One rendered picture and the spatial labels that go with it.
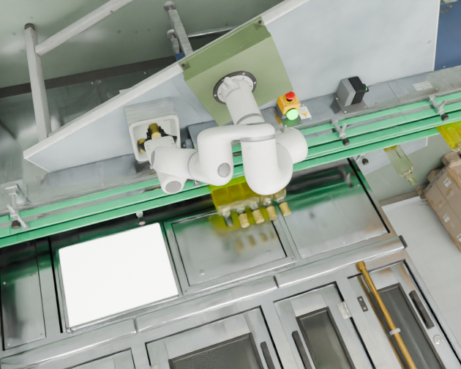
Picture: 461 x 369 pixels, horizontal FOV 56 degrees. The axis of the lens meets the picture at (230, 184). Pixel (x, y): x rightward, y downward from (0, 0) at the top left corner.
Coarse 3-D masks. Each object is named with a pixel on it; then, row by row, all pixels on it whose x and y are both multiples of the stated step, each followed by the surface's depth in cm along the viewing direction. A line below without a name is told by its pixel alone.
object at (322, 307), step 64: (320, 192) 196; (0, 256) 172; (320, 256) 178; (384, 256) 180; (0, 320) 159; (128, 320) 159; (192, 320) 163; (256, 320) 166; (320, 320) 167; (384, 320) 168
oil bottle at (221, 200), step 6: (210, 186) 173; (216, 186) 172; (222, 186) 173; (210, 192) 176; (216, 192) 171; (222, 192) 171; (216, 198) 170; (222, 198) 170; (228, 198) 170; (216, 204) 169; (222, 204) 168; (228, 204) 169; (222, 210) 168; (228, 210) 168
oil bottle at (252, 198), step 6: (240, 180) 174; (246, 180) 175; (240, 186) 174; (246, 186) 173; (246, 192) 172; (252, 192) 172; (246, 198) 170; (252, 198) 170; (258, 198) 171; (246, 204) 172; (252, 204) 170
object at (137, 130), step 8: (144, 120) 148; (152, 120) 149; (160, 120) 150; (168, 120) 162; (176, 120) 152; (136, 128) 160; (144, 128) 162; (168, 128) 166; (176, 128) 156; (136, 136) 164; (144, 136) 165; (160, 136) 169; (136, 144) 162; (176, 144) 166; (136, 152) 160; (144, 152) 167; (144, 160) 166
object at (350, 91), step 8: (344, 80) 177; (352, 80) 178; (360, 80) 178; (344, 88) 176; (352, 88) 175; (360, 88) 176; (344, 96) 178; (352, 96) 176; (360, 96) 178; (344, 104) 180; (352, 104) 181
